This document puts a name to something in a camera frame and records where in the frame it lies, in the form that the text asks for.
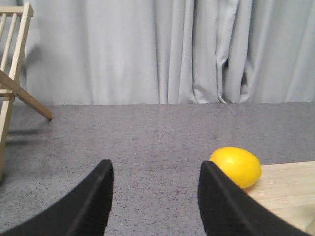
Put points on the wooden cutting board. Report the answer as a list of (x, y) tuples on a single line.
[(288, 191)]

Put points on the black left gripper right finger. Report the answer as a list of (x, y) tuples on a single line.
[(227, 210)]

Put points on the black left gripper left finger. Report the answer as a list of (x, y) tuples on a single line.
[(84, 211)]

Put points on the wooden dish rack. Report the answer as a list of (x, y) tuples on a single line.
[(14, 28)]

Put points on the yellow lemon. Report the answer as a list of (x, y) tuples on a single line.
[(240, 165)]

